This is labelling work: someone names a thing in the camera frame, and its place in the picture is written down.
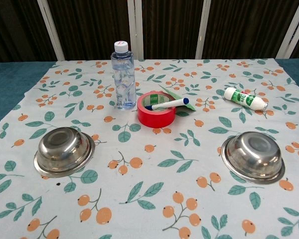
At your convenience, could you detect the metal bowl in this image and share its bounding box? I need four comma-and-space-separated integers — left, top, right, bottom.
220, 131, 287, 185
33, 126, 96, 179

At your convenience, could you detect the red tape roll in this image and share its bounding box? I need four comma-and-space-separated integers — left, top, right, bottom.
137, 91, 177, 128

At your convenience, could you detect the white marker with blue cap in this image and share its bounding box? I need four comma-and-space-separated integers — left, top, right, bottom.
146, 97, 190, 111

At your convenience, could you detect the green paper packet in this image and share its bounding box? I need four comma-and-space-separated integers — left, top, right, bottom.
158, 84, 196, 112

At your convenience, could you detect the clear plastic water bottle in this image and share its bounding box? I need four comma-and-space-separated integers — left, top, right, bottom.
111, 40, 137, 111

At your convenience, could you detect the floral orange fruit tablecloth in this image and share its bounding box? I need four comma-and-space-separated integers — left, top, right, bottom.
0, 58, 299, 239

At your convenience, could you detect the small white green bottle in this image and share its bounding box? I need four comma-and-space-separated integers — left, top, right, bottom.
223, 87, 269, 111

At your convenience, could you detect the teal table cover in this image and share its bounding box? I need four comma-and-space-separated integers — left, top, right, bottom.
0, 58, 299, 132

